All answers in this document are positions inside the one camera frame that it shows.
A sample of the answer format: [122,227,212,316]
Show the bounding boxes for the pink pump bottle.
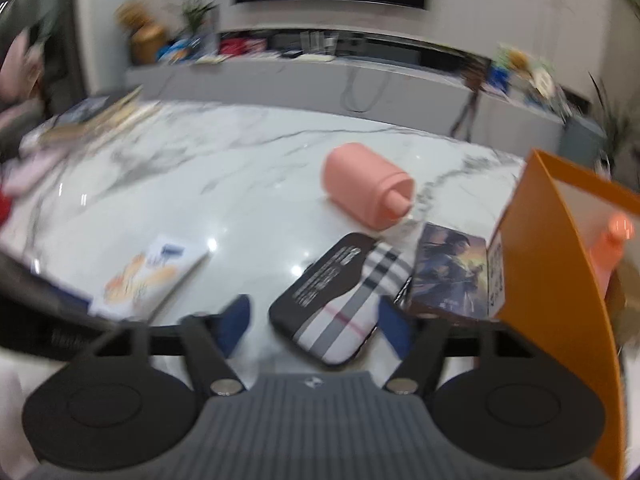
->
[589,212,634,298]

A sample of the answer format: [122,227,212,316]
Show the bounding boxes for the floor plant by bin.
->
[589,74,639,177]

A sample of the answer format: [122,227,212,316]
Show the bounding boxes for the white hand cream tube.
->
[88,235,209,322]

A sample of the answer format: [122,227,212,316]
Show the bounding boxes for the red mug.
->
[0,193,13,226]

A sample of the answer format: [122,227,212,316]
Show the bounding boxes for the dark illustrated card box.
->
[407,223,488,320]

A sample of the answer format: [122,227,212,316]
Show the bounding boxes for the snack bags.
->
[156,37,201,65]

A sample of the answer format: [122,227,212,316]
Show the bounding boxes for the orange storage box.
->
[494,150,639,479]

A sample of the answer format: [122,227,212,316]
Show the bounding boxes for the stack of books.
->
[37,86,143,146]

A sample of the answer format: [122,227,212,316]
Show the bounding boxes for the grey trash bin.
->
[558,115,606,169]

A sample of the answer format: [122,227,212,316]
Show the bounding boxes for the gold vase with dried flowers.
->
[115,0,167,66]

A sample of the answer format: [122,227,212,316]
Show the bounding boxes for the black plaid pouch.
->
[268,233,412,367]

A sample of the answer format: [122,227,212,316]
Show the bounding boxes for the pink flat case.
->
[2,151,65,197]

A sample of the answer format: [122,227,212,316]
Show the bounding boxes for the brown camera with strap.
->
[448,58,491,143]

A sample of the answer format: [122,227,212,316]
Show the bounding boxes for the green potted plant left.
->
[176,0,217,38]

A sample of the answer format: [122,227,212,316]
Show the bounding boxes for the teddy bear picture items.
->
[486,44,566,110]

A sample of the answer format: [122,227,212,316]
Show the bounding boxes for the pink cylindrical dispenser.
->
[321,143,414,231]

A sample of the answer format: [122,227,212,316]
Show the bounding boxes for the brown cardboard cube box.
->
[605,262,639,347]

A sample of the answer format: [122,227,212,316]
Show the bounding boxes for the red box on shelf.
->
[219,37,268,56]

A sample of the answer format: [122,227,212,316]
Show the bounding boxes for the black cable on cabinet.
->
[342,62,392,114]

